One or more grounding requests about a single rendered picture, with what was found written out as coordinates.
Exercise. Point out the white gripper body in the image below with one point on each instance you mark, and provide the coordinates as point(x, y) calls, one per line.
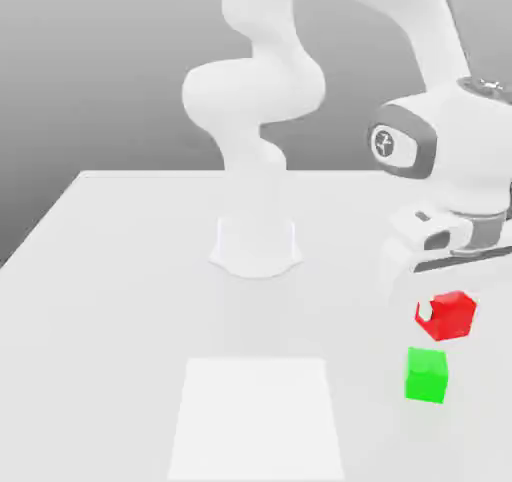
point(448, 280)

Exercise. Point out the small green cube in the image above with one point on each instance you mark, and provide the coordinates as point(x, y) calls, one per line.
point(426, 376)

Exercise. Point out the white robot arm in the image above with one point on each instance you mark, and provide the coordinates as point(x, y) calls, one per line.
point(256, 90)

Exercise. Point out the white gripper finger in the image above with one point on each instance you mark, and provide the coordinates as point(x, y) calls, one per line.
point(427, 310)

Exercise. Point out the small red cube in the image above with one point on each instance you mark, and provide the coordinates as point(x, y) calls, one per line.
point(452, 318)

